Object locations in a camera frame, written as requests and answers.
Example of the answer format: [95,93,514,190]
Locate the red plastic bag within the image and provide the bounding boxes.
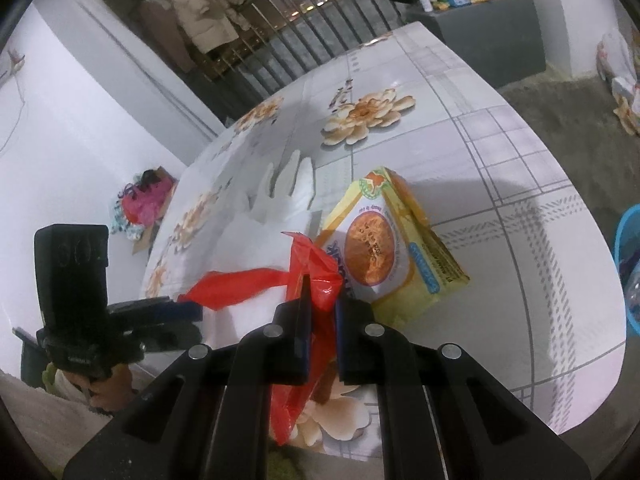
[177,231,347,447]

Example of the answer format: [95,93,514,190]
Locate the person's left hand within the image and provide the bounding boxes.
[64,364,135,412]

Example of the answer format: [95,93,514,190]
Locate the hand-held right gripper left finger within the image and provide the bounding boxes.
[62,287,314,480]

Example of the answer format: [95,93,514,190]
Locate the metal railing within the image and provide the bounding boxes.
[184,0,402,107]

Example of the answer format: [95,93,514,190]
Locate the white disposable glove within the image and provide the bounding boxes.
[239,151,317,222]

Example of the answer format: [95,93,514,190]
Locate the yellow biscuit packet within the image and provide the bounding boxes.
[317,165,471,319]

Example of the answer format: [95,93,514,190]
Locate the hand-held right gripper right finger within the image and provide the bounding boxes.
[334,297,587,480]

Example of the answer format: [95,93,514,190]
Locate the blue plastic basin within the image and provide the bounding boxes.
[613,204,640,339]

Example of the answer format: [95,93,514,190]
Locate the white plastic bag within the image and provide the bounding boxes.
[142,209,322,352]
[595,26,637,82]

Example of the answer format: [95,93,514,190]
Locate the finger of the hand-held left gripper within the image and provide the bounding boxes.
[130,322,202,352]
[106,296,204,325]

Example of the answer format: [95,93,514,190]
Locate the person's left forearm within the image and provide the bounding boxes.
[0,369,118,480]

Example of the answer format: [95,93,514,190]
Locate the pink clothes pile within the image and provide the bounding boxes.
[109,170,177,234]

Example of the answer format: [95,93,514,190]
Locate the grey cabinet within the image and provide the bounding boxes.
[404,0,547,87]

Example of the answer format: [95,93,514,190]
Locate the beige hanging jacket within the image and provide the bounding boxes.
[141,0,252,54]

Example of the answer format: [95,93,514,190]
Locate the pile of snack packets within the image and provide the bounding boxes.
[612,76,640,137]

